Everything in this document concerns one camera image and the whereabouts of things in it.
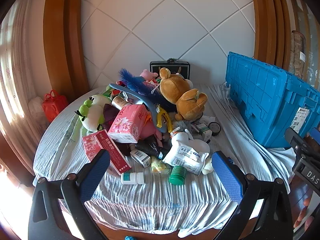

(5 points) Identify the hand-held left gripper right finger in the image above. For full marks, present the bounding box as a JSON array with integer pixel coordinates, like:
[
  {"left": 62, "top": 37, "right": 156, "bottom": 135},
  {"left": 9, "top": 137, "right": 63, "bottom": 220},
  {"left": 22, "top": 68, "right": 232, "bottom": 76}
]
[{"left": 211, "top": 151, "right": 294, "bottom": 240}]

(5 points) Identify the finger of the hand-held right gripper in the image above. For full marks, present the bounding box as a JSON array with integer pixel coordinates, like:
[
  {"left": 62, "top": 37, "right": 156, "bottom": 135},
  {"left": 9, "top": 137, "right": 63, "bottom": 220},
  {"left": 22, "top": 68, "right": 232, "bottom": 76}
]
[
  {"left": 285, "top": 127, "right": 320, "bottom": 167},
  {"left": 311, "top": 127, "right": 320, "bottom": 153}
]

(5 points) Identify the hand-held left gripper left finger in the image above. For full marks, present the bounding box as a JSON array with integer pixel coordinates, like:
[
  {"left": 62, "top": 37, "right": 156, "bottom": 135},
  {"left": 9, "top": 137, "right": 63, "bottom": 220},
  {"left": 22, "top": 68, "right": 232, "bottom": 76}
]
[{"left": 28, "top": 149, "right": 111, "bottom": 240}]

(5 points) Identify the white printed packet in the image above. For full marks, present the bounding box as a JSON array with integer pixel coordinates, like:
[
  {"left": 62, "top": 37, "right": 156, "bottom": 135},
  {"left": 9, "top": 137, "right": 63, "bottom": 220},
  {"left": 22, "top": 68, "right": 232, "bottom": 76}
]
[{"left": 162, "top": 139, "right": 210, "bottom": 175}]

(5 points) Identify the blue plastic crate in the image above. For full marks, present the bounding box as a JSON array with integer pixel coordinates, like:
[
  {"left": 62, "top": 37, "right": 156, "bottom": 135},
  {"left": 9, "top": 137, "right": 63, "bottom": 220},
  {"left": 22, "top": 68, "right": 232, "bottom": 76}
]
[{"left": 225, "top": 52, "right": 320, "bottom": 148}]

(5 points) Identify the pale green frog plush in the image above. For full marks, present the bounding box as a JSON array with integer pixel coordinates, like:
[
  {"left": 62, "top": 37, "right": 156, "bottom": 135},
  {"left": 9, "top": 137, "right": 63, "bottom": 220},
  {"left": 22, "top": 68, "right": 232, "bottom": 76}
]
[{"left": 74, "top": 94, "right": 112, "bottom": 132}]

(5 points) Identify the black plastic bag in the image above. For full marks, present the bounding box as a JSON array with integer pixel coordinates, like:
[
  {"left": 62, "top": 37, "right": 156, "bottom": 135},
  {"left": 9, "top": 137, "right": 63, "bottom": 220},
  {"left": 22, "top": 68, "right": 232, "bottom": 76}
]
[{"left": 135, "top": 135, "right": 170, "bottom": 158}]

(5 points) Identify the brown teddy bear plush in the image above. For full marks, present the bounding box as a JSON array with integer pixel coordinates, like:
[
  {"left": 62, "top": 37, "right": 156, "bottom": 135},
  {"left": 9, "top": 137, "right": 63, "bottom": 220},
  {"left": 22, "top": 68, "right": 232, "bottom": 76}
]
[{"left": 159, "top": 67, "right": 208, "bottom": 121}]

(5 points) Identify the person's right hand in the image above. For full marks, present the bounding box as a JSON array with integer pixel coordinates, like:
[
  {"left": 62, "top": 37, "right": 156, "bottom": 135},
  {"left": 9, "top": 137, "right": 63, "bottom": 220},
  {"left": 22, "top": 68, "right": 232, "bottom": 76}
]
[{"left": 294, "top": 195, "right": 316, "bottom": 230}]

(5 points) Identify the pink and red carton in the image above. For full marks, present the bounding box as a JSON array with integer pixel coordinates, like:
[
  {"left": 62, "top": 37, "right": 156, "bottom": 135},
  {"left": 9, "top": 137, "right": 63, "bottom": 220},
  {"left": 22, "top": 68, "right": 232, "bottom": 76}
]
[{"left": 82, "top": 129, "right": 132, "bottom": 176}]

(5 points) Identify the white pill bottle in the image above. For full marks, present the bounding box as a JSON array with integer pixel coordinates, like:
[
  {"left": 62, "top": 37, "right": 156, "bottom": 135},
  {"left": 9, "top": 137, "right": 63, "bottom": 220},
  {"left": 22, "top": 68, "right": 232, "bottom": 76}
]
[{"left": 121, "top": 172, "right": 145, "bottom": 185}]

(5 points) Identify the small white medicine box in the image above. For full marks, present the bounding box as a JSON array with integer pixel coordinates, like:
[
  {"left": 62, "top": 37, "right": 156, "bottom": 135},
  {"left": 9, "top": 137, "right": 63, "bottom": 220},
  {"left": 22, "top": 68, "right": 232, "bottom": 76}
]
[{"left": 130, "top": 149, "right": 151, "bottom": 168}]

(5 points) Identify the green cap bottle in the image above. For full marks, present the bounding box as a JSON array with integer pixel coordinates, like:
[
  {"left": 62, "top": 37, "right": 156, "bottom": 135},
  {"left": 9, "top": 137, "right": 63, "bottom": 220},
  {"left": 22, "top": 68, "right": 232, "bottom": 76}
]
[{"left": 169, "top": 165, "right": 187, "bottom": 186}]

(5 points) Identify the green and white medicine box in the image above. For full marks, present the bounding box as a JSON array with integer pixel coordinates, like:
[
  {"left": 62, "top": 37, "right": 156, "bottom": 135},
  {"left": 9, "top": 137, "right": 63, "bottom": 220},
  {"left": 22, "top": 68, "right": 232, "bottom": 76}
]
[{"left": 197, "top": 122, "right": 213, "bottom": 140}]

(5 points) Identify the dark purple cloth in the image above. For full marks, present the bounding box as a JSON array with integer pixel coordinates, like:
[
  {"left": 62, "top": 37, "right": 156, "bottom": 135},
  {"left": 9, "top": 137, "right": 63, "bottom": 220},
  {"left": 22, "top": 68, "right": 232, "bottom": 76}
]
[{"left": 103, "top": 104, "right": 120, "bottom": 130}]

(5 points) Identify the pink tissue pack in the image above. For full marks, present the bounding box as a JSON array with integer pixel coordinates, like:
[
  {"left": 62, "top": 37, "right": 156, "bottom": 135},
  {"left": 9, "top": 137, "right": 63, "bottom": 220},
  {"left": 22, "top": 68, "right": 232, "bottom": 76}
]
[{"left": 107, "top": 104, "right": 148, "bottom": 143}]

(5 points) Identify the white plush animal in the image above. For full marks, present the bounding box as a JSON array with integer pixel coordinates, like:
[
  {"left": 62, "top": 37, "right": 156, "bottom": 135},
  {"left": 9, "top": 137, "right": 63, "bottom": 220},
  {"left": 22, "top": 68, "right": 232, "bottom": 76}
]
[{"left": 171, "top": 128, "right": 194, "bottom": 145}]

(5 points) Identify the white striped tablecloth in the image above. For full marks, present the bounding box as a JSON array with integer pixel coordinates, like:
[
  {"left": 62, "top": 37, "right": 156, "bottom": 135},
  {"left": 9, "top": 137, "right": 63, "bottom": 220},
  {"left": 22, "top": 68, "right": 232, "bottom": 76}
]
[{"left": 33, "top": 82, "right": 297, "bottom": 238}]

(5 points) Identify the pink plush toy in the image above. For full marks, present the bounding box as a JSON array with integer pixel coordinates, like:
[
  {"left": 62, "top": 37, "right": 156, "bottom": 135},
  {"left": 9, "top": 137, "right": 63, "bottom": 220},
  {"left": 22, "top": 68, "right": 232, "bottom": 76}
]
[{"left": 139, "top": 115, "right": 163, "bottom": 140}]

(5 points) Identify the grey fluffy toy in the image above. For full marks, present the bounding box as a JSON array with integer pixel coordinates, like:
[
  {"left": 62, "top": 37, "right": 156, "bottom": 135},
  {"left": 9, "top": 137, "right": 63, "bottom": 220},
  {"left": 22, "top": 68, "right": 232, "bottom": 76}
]
[{"left": 172, "top": 120, "right": 192, "bottom": 133}]

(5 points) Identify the beige cosmetic tube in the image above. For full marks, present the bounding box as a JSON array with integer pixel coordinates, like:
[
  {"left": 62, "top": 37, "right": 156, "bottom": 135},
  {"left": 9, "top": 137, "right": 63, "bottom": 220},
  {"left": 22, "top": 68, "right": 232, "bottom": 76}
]
[{"left": 111, "top": 95, "right": 132, "bottom": 110}]

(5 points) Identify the red plastic bag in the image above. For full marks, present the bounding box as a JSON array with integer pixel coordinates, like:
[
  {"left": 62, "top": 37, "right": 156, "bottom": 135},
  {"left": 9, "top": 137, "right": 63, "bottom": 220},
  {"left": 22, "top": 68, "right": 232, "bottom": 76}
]
[{"left": 42, "top": 89, "right": 69, "bottom": 123}]

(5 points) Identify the green carton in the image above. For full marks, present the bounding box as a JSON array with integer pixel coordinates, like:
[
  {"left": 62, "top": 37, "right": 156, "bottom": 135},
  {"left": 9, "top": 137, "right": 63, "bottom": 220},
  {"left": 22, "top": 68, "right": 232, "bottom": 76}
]
[{"left": 102, "top": 85, "right": 118, "bottom": 98}]

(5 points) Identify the yellow plastic clip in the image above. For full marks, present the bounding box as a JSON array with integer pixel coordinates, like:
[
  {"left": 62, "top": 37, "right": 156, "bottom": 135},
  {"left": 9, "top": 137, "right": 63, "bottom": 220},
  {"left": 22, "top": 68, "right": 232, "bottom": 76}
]
[{"left": 156, "top": 106, "right": 173, "bottom": 133}]

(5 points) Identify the rolled patterned carpet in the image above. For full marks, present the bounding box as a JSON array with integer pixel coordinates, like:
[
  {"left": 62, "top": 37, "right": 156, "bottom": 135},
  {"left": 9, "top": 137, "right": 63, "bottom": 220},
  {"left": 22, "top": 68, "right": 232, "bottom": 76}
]
[{"left": 289, "top": 30, "right": 307, "bottom": 75}]

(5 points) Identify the white plastic bag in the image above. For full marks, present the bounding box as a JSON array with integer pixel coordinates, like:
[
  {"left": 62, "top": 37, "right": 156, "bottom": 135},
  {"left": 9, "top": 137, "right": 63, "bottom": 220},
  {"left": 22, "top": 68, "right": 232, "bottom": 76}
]
[{"left": 28, "top": 96, "right": 47, "bottom": 128}]

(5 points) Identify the blue plastic hanger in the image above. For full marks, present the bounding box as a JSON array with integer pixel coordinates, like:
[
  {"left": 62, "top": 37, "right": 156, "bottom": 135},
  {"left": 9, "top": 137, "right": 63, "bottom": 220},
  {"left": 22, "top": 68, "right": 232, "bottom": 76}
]
[{"left": 109, "top": 83, "right": 165, "bottom": 133}]

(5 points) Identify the blue feather duster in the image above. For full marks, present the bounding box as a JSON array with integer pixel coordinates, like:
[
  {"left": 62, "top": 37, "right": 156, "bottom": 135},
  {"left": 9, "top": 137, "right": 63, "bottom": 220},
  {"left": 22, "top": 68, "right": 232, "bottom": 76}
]
[{"left": 118, "top": 68, "right": 175, "bottom": 112}]

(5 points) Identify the frosted glass door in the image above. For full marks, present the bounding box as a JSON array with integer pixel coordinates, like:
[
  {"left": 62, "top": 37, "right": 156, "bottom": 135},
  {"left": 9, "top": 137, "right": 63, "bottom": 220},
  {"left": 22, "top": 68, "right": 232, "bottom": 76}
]
[{"left": 287, "top": 0, "right": 320, "bottom": 90}]

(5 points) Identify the pink pig plush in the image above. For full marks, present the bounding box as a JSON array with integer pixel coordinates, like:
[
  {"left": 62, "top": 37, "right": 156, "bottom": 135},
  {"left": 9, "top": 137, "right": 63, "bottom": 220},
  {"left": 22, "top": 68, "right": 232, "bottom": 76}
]
[{"left": 139, "top": 69, "right": 158, "bottom": 82}]

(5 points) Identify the pink patterned curtain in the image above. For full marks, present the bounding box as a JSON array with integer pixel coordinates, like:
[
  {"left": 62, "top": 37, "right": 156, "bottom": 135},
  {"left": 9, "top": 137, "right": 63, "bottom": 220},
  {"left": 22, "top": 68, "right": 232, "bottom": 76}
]
[{"left": 0, "top": 0, "right": 50, "bottom": 155}]

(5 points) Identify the black tin box with handle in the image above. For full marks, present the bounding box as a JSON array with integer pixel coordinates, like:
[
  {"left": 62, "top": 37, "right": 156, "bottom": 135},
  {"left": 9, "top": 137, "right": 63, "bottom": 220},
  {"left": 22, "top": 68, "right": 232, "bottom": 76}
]
[{"left": 149, "top": 58, "right": 192, "bottom": 80}]

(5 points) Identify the wooden wall trim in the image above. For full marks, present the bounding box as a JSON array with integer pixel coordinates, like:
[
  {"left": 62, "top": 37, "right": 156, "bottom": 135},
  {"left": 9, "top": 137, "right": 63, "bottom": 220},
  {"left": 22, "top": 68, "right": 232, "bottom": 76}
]
[
  {"left": 250, "top": 0, "right": 290, "bottom": 70},
  {"left": 43, "top": 0, "right": 90, "bottom": 105}
]

